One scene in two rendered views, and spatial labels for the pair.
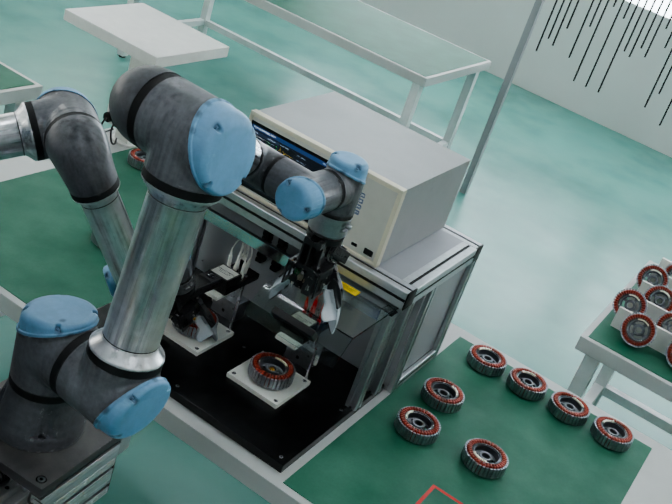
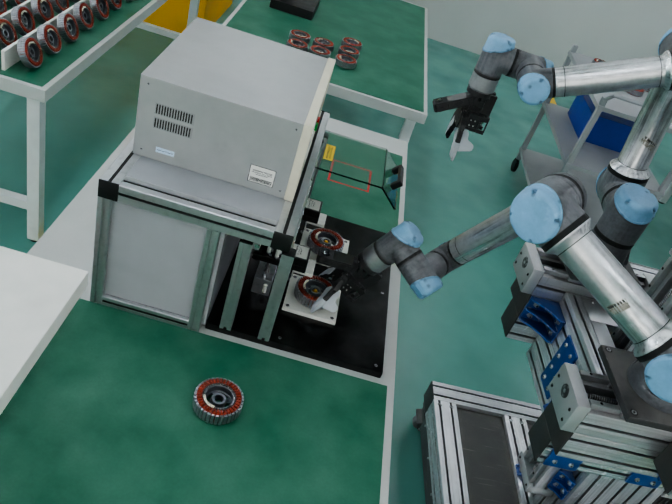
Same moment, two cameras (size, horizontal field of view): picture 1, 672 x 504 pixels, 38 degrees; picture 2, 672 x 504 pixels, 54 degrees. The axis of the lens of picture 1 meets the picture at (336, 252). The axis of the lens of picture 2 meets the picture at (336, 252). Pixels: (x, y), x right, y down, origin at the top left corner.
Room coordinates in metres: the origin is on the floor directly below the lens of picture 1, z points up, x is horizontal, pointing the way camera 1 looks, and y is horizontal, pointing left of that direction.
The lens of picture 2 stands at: (2.69, 1.53, 1.97)
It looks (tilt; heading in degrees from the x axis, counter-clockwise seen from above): 36 degrees down; 242
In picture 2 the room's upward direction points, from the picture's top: 20 degrees clockwise
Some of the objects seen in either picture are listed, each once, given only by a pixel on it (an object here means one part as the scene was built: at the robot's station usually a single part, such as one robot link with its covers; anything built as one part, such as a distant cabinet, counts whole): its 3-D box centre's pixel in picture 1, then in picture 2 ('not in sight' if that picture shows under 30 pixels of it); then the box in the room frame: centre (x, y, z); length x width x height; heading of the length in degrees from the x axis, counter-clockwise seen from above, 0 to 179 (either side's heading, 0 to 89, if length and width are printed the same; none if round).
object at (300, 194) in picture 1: (302, 191); (530, 70); (1.55, 0.09, 1.45); 0.11 x 0.11 x 0.08; 63
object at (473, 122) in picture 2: (315, 259); (474, 109); (1.62, 0.03, 1.29); 0.09 x 0.08 x 0.12; 161
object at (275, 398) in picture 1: (269, 378); (323, 248); (1.94, 0.05, 0.78); 0.15 x 0.15 x 0.01; 67
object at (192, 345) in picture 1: (192, 329); (312, 298); (2.04, 0.27, 0.78); 0.15 x 0.15 x 0.01; 67
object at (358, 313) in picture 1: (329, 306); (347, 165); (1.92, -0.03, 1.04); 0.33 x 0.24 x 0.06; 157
